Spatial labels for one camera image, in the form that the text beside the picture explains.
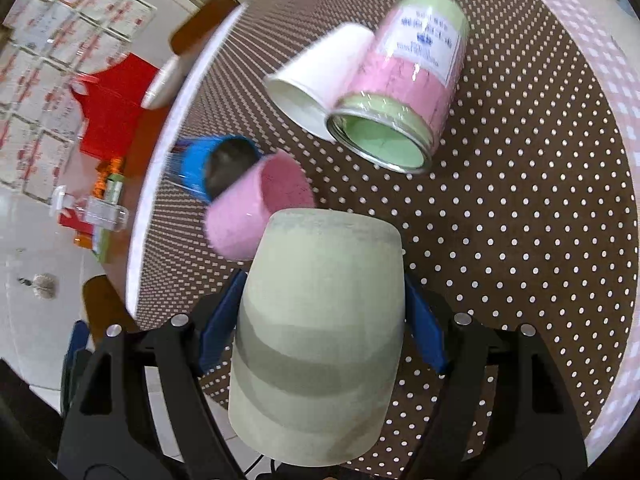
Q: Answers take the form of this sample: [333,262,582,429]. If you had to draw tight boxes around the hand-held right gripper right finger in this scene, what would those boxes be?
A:
[403,271,590,480]

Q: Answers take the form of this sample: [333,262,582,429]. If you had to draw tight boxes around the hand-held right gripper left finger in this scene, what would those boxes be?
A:
[56,271,249,480]

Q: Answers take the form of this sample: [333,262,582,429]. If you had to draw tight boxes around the pale green cup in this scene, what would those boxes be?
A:
[227,208,407,468]

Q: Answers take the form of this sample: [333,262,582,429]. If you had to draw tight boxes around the pink cup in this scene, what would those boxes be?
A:
[204,151,316,262]

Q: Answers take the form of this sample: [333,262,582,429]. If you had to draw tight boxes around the blue cup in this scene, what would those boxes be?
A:
[171,134,262,205]

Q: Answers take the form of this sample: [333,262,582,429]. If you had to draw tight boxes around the white paper cup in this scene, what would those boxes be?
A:
[263,22,376,141]

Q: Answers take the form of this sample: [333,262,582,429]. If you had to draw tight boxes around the brown wooden stool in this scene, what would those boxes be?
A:
[81,274,139,335]

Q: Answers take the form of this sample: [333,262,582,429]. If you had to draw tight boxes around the brown polka dot tablecloth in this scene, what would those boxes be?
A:
[126,0,640,461]

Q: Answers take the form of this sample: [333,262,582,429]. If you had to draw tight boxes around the clear spray bottle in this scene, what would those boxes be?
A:
[49,184,130,234]

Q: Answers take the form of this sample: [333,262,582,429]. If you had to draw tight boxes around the green box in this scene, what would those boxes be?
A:
[93,179,127,264]

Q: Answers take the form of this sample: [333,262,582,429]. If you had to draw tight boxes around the grey dust clump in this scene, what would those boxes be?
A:
[29,273,59,302]

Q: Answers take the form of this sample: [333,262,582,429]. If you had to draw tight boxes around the orange packet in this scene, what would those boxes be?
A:
[93,156,124,197]

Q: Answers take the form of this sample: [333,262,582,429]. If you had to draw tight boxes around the red box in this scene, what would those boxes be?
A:
[70,52,167,162]

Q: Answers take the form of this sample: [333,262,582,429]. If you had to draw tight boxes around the pink and green tin can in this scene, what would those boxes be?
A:
[325,0,470,175]

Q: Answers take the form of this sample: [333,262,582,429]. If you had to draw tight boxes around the white roll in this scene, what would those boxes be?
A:
[141,54,182,111]

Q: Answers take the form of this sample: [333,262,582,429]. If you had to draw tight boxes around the brown wooden chair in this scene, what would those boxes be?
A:
[169,0,244,61]

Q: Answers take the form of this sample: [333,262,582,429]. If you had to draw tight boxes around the stack of white boxes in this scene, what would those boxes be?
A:
[0,0,157,202]

